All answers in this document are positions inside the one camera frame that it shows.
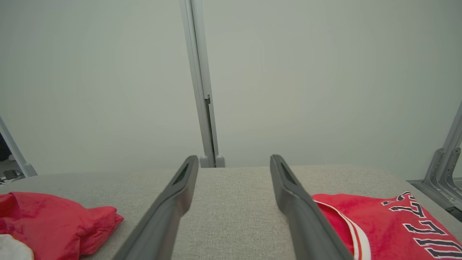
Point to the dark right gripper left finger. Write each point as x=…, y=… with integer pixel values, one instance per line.
x=162, y=216

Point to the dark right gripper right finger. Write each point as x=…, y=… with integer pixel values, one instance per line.
x=306, y=224

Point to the red jersey with black lettering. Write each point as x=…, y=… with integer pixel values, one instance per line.
x=379, y=224

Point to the red garment with white trim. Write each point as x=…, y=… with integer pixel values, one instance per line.
x=54, y=224

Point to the small black power adapter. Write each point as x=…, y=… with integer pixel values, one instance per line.
x=11, y=174

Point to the grey rounded post base cap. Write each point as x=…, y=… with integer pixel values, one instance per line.
x=220, y=161
x=204, y=162

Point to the grey metal bracket frame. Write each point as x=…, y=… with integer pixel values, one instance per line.
x=442, y=173

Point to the grey metal partition post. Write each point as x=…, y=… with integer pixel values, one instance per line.
x=200, y=72

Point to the slanted grey side post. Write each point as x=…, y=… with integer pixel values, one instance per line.
x=18, y=153

